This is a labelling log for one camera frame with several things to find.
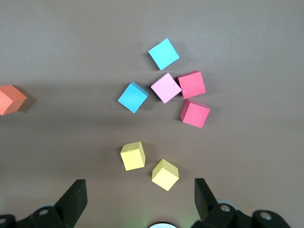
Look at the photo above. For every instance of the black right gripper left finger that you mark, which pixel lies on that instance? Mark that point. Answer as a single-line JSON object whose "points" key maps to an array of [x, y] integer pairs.
{"points": [[69, 209]]}

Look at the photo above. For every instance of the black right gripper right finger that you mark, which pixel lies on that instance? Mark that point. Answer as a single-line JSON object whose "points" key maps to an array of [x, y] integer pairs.
{"points": [[206, 209]]}

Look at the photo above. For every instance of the orange foam cube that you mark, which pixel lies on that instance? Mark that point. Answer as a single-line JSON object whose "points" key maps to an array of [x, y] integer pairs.
{"points": [[9, 101]]}

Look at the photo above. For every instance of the blue foam cube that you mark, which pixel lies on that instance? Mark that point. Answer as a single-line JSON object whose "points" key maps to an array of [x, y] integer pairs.
{"points": [[131, 98]]}

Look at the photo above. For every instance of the pink foam cube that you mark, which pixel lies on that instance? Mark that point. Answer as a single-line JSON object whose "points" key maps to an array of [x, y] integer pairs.
{"points": [[166, 88]]}

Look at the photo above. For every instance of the light cyan foam cube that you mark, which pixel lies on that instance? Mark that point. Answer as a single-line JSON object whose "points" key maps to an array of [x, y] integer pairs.
{"points": [[164, 54]]}

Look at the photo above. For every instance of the yellow foam cube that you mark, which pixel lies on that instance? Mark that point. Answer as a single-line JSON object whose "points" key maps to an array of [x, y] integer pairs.
{"points": [[132, 158], [164, 177]]}

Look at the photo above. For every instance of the red foam cube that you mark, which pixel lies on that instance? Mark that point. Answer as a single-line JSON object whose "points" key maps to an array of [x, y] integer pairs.
{"points": [[196, 115], [192, 85]]}

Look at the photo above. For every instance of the brown table cover sheet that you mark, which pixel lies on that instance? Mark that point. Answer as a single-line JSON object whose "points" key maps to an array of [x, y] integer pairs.
{"points": [[71, 47]]}

